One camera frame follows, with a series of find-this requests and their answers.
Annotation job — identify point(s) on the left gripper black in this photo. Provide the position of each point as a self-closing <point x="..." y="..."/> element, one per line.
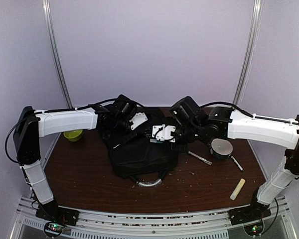
<point x="127" y="137"/>

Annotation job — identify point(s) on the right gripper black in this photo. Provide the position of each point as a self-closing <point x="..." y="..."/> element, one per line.
<point x="179" y="148"/>

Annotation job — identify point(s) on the green capped white marker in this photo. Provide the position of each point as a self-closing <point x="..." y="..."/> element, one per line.
<point x="200" y="158"/>

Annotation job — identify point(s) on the black student backpack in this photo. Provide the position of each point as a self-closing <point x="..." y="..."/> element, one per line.
<point x="144" y="163"/>

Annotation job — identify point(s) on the blue capped white marker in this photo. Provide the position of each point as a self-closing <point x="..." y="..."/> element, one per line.
<point x="237" y="163"/>

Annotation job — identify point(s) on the pale yellow highlighter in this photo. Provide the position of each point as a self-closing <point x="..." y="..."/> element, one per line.
<point x="237" y="189"/>

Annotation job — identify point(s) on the white green glue stick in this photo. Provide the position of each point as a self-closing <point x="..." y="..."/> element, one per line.
<point x="156" y="141"/>

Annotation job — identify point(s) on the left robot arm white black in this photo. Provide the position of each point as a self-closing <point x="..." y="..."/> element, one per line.
<point x="35" y="124"/>

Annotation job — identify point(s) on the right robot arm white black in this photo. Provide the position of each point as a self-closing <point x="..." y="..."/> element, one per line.
<point x="228" y="121"/>

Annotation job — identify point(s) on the white blue ceramic bowl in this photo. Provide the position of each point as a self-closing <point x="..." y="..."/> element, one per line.
<point x="221" y="149"/>

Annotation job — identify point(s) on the lime green bowl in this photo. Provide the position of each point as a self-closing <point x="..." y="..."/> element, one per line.
<point x="74" y="135"/>

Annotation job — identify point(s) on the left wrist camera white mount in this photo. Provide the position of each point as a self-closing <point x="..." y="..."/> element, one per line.
<point x="137" y="120"/>

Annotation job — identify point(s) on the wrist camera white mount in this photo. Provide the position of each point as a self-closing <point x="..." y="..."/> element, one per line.
<point x="137" y="120"/>
<point x="163" y="133"/>

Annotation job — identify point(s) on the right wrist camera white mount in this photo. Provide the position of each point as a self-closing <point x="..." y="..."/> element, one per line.
<point x="163" y="133"/>

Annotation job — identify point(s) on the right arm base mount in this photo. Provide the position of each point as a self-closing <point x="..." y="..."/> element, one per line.
<point x="247" y="214"/>

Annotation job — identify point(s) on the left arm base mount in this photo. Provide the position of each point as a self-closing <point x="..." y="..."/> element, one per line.
<point x="62" y="216"/>

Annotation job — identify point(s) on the left aluminium frame post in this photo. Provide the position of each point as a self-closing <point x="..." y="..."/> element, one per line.
<point x="55" y="53"/>

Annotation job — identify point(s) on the aluminium frame post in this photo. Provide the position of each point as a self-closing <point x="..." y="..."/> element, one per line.
<point x="55" y="53"/>
<point x="251" y="45"/>

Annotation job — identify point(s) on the right aluminium frame post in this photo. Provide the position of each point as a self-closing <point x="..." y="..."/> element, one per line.
<point x="251" y="45"/>

